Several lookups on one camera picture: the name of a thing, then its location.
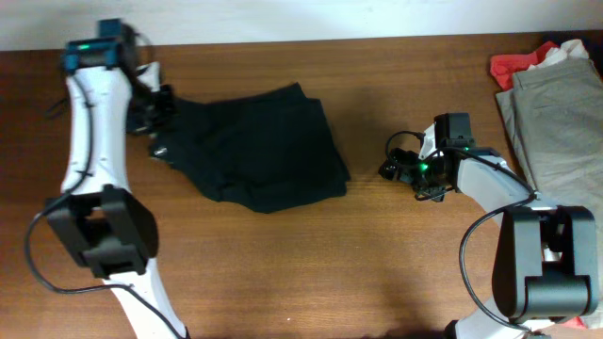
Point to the black shorts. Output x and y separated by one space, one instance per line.
269 152

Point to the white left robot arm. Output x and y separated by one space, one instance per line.
96 217

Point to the khaki grey trousers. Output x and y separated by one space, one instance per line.
553 118

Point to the white cloth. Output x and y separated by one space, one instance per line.
550 54

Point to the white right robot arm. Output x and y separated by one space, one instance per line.
545 272

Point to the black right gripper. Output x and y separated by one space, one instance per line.
429 189

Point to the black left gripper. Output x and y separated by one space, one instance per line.
154 115

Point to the red cloth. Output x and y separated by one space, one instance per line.
502 67

